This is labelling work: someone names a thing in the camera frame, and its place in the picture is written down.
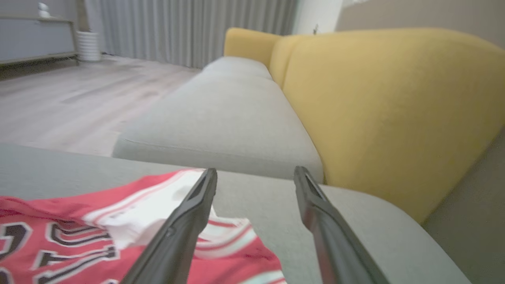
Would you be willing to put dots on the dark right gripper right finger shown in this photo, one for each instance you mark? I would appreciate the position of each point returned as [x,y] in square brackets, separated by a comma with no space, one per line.
[335,248]

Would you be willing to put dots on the grey pleated curtain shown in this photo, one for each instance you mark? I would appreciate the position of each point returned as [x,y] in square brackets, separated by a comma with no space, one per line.
[177,27]

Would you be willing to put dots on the large grey sofa chaise cushion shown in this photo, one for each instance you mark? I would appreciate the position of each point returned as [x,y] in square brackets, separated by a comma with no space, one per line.
[59,173]

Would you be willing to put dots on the white ribbed plant pot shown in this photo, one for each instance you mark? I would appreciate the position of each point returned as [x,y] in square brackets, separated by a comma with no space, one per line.
[88,45]

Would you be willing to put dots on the small yellow sofa backrest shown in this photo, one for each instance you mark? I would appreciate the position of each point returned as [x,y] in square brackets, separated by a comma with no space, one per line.
[246,43]

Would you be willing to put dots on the small white ornament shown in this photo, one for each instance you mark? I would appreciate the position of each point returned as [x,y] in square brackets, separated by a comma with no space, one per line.
[43,10]

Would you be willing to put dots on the red basketball jersey white trim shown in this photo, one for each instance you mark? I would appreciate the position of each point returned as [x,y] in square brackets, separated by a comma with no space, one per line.
[59,209]

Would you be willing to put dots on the grey low cabinet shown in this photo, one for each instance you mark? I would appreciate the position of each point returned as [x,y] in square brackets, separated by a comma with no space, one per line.
[31,39]

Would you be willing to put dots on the small grey sofa seat cushion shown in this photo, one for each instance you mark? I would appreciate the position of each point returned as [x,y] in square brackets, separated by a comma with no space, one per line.
[236,65]

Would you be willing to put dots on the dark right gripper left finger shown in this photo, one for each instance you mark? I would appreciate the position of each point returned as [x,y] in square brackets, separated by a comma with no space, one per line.
[177,244]

